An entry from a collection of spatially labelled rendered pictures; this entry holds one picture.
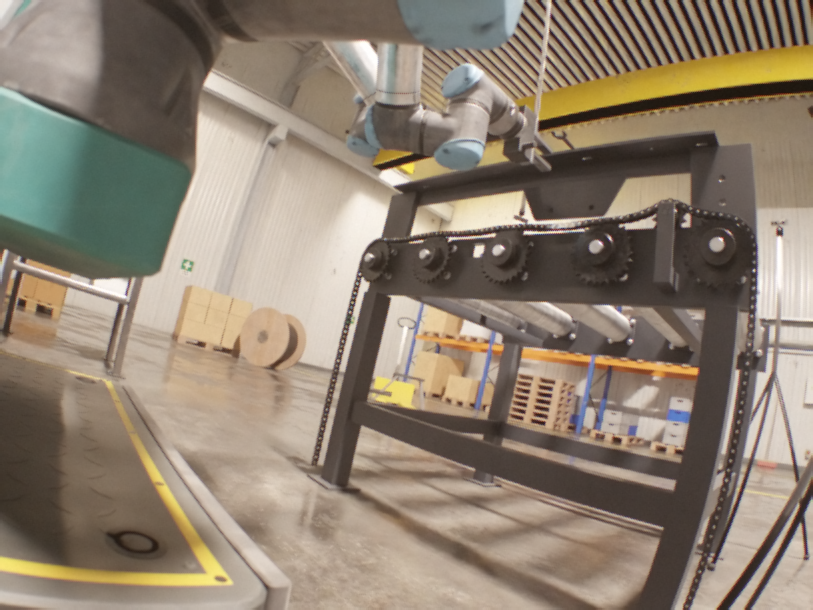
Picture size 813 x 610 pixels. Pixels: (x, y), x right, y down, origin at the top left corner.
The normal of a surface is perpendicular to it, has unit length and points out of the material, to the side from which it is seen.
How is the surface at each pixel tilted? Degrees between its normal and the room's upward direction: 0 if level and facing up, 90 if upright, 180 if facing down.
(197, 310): 90
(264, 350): 90
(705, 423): 90
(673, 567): 90
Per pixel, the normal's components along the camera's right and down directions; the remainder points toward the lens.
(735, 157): -0.71, -0.26
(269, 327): -0.31, -0.22
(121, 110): 0.87, 0.13
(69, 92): 0.68, 0.05
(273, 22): -0.21, 0.98
